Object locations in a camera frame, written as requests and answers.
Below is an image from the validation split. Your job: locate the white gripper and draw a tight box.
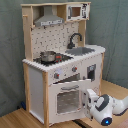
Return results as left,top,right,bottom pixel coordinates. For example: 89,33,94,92
83,89,98,118

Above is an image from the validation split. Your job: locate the silver toy pot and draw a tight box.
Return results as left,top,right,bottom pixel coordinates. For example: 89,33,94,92
40,51,56,62

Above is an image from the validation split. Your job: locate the toy microwave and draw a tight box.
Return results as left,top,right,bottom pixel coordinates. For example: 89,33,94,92
67,4,89,21

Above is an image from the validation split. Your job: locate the black toy stovetop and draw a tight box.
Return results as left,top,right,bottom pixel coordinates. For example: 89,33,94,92
34,53,71,66

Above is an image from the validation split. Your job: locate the white oven door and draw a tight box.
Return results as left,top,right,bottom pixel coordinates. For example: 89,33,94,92
49,79,91,124

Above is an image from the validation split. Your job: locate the red stove knob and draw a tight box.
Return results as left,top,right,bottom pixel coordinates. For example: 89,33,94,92
54,73,60,79
72,66,78,72

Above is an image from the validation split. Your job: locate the black toy faucet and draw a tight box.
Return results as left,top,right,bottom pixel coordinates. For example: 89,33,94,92
67,32,83,50

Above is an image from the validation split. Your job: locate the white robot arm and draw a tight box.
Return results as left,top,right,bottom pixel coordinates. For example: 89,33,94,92
83,89,128,126

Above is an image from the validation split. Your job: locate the grey range hood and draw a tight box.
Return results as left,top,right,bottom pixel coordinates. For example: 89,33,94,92
34,6,64,27

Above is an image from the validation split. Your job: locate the left red stove knob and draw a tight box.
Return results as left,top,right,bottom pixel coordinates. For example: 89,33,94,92
54,73,60,79

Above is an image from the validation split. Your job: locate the wooden toy kitchen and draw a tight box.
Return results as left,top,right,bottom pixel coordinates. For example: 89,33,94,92
22,2,105,128

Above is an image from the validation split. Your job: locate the ice dispenser panel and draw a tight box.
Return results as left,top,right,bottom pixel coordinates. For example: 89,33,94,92
87,65,96,81

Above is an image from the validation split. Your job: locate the grey toy sink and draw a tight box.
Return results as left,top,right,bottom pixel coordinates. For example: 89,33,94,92
66,47,94,56

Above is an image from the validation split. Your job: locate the right red stove knob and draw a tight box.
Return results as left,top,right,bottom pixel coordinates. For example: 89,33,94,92
72,66,78,72

